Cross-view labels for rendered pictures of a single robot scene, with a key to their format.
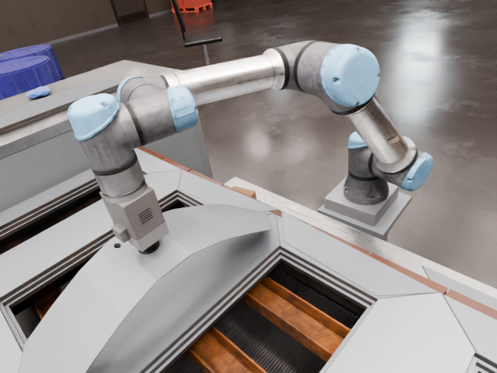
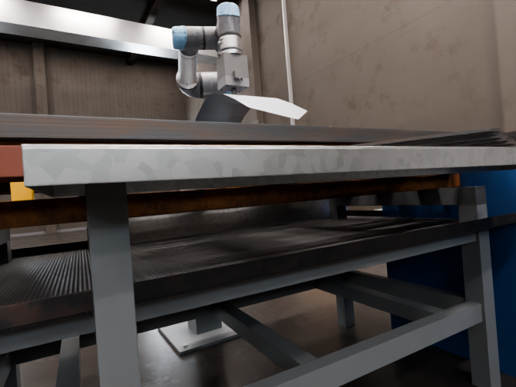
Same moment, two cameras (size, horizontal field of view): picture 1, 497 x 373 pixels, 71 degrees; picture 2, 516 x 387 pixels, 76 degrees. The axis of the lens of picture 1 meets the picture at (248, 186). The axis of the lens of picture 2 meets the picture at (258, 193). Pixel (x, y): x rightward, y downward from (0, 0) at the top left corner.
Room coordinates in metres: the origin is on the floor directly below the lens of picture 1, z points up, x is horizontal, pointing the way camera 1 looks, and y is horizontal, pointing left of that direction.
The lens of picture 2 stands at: (0.24, 1.25, 0.70)
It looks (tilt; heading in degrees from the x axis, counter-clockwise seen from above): 0 degrees down; 283
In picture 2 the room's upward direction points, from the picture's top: 4 degrees counter-clockwise
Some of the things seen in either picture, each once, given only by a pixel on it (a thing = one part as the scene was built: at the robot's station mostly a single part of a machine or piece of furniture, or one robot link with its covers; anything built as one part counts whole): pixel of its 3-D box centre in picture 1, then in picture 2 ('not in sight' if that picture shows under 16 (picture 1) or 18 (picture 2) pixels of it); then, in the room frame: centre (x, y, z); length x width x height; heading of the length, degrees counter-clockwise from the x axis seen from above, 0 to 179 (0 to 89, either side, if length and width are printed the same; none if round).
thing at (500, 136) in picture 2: not in sight; (457, 147); (-0.03, 0.47, 0.77); 0.45 x 0.20 x 0.04; 41
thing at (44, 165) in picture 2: not in sight; (413, 165); (0.08, 0.57, 0.74); 1.20 x 0.26 x 0.03; 41
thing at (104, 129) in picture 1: (104, 133); (228, 24); (0.53, 0.21, 1.27); 0.09 x 0.08 x 0.11; 116
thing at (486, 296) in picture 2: not in sight; (478, 286); (-0.22, 0.00, 0.34); 0.06 x 0.06 x 0.68; 41
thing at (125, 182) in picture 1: (118, 174); (229, 47); (0.53, 0.22, 1.19); 0.08 x 0.08 x 0.05
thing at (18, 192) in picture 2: not in sight; (22, 187); (1.13, 0.45, 0.78); 0.05 x 0.05 x 0.19; 41
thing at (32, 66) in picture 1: (38, 103); not in sight; (3.56, 1.96, 0.46); 1.25 x 0.76 x 0.92; 33
